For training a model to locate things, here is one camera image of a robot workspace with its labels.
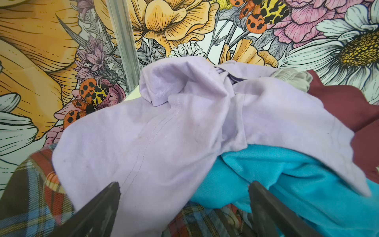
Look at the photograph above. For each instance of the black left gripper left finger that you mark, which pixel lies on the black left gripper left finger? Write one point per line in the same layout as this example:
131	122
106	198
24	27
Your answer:
95	219

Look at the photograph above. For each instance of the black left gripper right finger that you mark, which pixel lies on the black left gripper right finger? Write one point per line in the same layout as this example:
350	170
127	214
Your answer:
271	217

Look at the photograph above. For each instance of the maroon cloth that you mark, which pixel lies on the maroon cloth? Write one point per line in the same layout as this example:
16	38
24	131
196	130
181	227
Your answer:
350	106

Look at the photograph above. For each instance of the teal cloth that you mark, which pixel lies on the teal cloth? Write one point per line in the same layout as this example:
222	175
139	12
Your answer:
302	183

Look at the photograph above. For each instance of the plaid flannel cloth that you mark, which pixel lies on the plaid flannel cloth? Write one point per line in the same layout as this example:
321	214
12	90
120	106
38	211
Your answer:
34	204

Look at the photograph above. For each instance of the lavender cloth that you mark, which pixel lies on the lavender cloth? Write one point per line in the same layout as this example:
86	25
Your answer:
161	146

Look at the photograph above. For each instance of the pale grey cloth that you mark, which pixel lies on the pale grey cloth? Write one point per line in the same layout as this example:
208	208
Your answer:
299	80

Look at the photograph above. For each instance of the left aluminium corner post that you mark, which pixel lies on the left aluminium corner post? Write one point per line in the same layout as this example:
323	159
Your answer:
119	14

